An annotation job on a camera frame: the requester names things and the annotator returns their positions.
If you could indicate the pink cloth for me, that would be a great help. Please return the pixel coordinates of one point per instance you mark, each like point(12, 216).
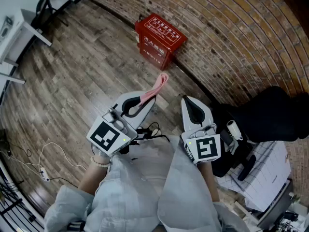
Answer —
point(157, 88)

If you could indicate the white power strip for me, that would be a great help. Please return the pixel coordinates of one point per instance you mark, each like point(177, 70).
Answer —
point(44, 174)

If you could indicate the black metal chair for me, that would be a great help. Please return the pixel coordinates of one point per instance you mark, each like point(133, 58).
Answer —
point(44, 11)

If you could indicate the person's light shirt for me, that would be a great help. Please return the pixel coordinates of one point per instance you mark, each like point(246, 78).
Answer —
point(135, 197)

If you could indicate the white checked box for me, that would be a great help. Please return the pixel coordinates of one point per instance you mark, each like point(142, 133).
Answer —
point(263, 175)

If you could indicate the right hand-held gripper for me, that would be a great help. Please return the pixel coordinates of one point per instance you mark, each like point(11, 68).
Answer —
point(205, 149)

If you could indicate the black metal rack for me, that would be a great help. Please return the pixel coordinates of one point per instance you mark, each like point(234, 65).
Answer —
point(9, 209)

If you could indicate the person's left forearm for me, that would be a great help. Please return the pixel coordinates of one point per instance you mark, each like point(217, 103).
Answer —
point(93, 178)

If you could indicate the white desk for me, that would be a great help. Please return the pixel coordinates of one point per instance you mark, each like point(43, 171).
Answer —
point(17, 37)

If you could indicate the small white camera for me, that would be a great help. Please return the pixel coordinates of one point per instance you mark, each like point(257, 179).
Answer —
point(233, 127)

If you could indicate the person's left hand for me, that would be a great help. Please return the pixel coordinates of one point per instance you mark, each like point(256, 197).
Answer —
point(100, 152)

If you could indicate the person's right forearm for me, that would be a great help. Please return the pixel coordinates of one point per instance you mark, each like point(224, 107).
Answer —
point(208, 182)

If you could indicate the red fire extinguisher box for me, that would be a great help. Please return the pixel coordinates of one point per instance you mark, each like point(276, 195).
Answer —
point(161, 37)

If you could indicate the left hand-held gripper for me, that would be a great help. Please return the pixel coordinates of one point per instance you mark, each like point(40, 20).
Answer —
point(106, 139)

